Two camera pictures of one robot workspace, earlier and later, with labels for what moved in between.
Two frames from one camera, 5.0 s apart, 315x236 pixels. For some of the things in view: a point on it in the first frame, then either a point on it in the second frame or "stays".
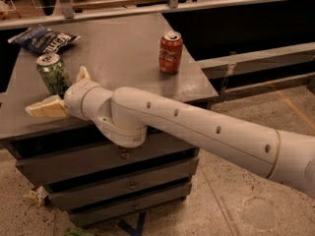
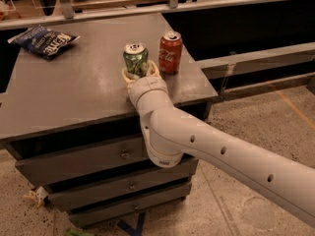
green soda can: x=53 y=73 → x=136 y=56
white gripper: x=74 y=98 → x=147 y=83
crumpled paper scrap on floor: x=37 y=196 stays
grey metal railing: x=216 y=67 stays
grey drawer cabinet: x=93 y=179 stays
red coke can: x=170 y=52 stays
